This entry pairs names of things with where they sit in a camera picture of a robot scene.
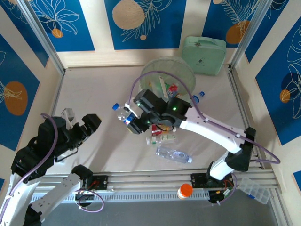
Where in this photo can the Pepsi label clear bottle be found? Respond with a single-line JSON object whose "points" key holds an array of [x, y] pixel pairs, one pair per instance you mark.
{"points": [[121, 115]]}

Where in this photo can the large clear water bottle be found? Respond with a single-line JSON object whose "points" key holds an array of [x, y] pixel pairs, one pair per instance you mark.
{"points": [[172, 154]]}

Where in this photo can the blue cap blue label bottle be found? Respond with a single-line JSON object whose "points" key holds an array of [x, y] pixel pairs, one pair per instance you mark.
{"points": [[201, 94]]}

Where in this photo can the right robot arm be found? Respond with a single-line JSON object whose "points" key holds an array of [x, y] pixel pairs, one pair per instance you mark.
{"points": [[211, 130]]}

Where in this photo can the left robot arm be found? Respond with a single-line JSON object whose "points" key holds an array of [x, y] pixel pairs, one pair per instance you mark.
{"points": [[61, 190]]}

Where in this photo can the red yellow crushed bottle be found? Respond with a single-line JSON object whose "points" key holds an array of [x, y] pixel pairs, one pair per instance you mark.
{"points": [[155, 132]]}

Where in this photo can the small green label bottle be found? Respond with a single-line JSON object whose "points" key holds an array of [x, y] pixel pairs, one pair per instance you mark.
{"points": [[168, 137]]}

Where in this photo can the mint green zip case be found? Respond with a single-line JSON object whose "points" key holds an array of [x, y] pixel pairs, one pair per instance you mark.
{"points": [[204, 56]]}

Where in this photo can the black electronics module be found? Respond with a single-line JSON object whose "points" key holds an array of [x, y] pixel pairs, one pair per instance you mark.
{"points": [[215, 197], [84, 200]]}

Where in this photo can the orange lid pill bottle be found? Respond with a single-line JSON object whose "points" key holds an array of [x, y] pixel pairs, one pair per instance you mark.
{"points": [[185, 189]]}

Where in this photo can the grey metal sheet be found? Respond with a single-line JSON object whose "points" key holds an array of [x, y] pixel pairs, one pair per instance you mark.
{"points": [[150, 214]]}

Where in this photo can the clear plastic organizer box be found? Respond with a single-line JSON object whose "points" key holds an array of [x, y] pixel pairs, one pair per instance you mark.
{"points": [[256, 190]]}

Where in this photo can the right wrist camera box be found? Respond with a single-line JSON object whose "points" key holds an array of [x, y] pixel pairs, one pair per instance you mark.
{"points": [[130, 107]]}

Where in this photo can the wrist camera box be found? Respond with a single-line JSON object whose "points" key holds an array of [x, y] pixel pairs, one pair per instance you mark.
{"points": [[130, 107], [68, 114]]}

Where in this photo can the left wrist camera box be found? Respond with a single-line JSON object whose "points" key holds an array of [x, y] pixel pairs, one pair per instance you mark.
{"points": [[68, 114]]}

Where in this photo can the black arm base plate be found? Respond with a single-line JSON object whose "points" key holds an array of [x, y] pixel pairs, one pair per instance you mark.
{"points": [[102, 182], [197, 181]]}

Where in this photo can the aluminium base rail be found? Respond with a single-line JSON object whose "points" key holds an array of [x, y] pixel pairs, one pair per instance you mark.
{"points": [[150, 180]]}

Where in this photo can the aluminium side rail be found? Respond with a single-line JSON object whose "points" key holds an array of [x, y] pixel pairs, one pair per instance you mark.
{"points": [[237, 94]]}

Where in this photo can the aluminium frame post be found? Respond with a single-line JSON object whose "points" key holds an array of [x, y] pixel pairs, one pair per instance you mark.
{"points": [[249, 33], [42, 37]]}

